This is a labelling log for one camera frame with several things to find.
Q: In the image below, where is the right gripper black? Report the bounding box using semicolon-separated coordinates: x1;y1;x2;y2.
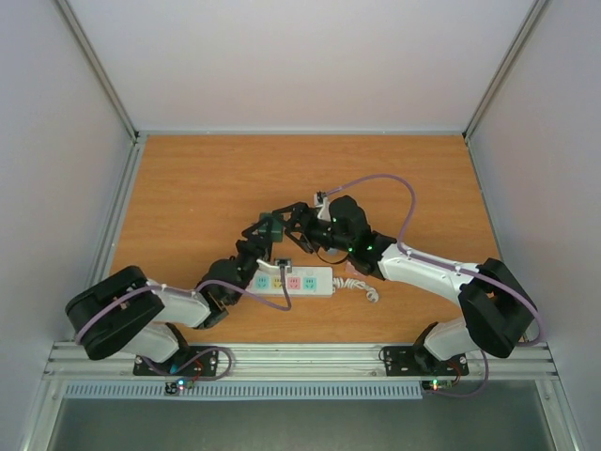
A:
270;209;353;251

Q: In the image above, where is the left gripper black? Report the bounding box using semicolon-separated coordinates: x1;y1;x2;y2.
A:
230;219;274;304

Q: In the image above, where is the dark green cube adapter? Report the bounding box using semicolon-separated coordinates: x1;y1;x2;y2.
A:
258;212;285;243

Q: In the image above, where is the white power strip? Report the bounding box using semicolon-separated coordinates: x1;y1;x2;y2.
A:
247;266;334;298

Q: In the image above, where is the white power strip cord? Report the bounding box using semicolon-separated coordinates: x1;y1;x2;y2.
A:
331;275;379;304

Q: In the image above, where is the pink cube adapter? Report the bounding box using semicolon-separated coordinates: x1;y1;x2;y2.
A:
346;262;361;277

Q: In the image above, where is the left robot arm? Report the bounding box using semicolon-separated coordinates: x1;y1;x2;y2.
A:
65;216;273;374

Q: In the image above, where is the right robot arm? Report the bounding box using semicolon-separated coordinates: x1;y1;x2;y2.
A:
273;195;540;375

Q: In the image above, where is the left controller board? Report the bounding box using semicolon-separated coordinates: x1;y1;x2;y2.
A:
164;379;195;396

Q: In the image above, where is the controller board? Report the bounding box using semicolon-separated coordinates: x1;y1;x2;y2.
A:
164;379;195;396
422;379;455;392

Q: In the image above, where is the right controller board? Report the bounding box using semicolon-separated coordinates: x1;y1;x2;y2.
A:
422;379;455;392

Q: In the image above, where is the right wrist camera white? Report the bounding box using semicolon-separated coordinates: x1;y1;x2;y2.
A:
314;192;331;222

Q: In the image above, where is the aluminium front rail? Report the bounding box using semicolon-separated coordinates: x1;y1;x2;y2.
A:
42;342;559;381

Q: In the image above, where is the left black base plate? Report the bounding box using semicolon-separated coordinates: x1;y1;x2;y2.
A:
132;346;220;378

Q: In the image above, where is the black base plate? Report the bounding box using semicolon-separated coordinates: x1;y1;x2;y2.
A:
378;345;470;378
132;346;220;378

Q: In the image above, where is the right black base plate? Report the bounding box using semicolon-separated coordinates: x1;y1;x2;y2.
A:
378;345;470;378

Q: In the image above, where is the grey slotted cable duct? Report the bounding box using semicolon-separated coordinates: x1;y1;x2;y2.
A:
63;381;423;401

